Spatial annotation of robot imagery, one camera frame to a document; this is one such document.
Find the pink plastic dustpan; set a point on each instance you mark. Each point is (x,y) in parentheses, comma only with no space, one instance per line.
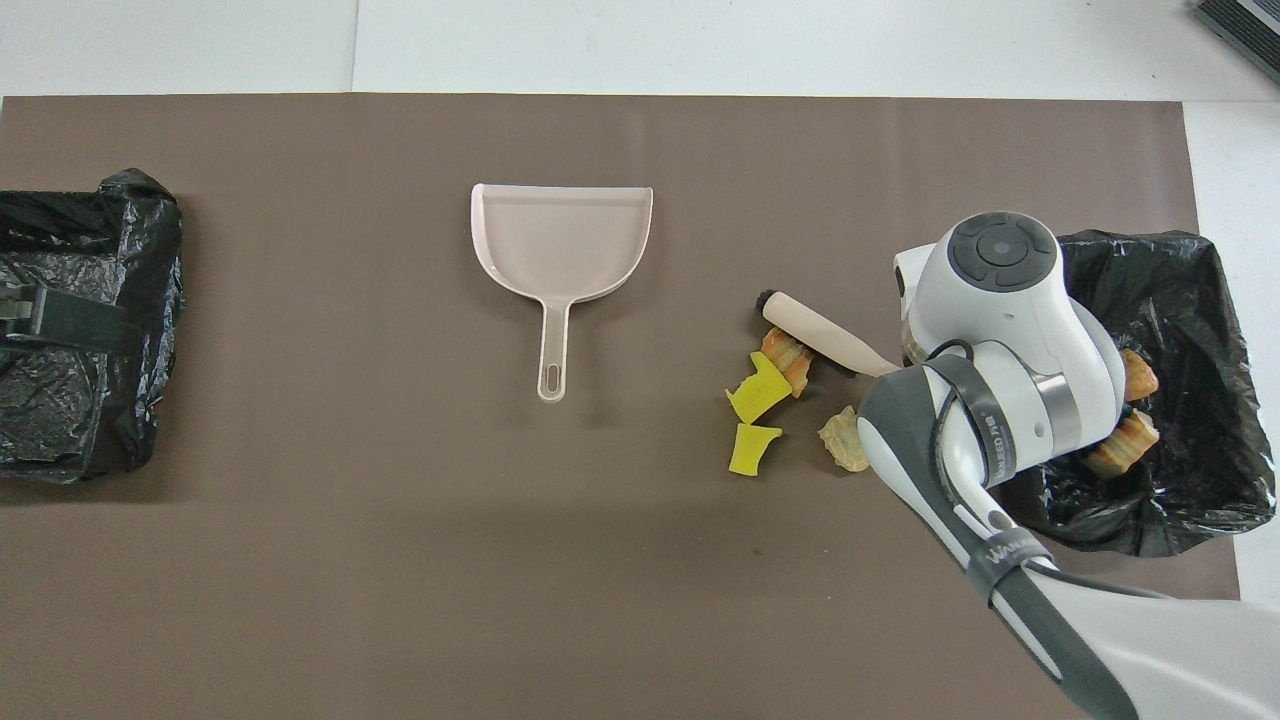
(560,250)

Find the notched yellow sponge piece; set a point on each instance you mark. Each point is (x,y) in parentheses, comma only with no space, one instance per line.
(760,395)

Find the orange glazed croissant piece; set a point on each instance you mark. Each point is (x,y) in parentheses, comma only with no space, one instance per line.
(790,360)

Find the beige hand brush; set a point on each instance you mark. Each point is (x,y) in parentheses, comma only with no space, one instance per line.
(815,322)

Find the pale pastry piece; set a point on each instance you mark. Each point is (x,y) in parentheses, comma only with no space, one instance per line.
(845,440)

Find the beige striped bread chunk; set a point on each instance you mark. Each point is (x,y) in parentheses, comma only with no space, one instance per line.
(1130,447)

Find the brown oval bread roll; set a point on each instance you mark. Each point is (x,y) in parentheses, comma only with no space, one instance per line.
(1140,378)

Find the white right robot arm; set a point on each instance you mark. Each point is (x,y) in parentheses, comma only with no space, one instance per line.
(1000,300)

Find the black bag-lined bin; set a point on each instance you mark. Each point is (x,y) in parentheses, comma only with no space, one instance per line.
(1200,300)
(90,420)

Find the brown table mat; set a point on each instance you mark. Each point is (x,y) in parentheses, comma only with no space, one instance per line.
(400,600)

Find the small yellow sponge piece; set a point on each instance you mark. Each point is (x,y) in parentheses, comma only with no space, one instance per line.
(750,450)

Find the dark grey ribbed box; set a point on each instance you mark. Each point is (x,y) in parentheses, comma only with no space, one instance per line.
(1250,25)

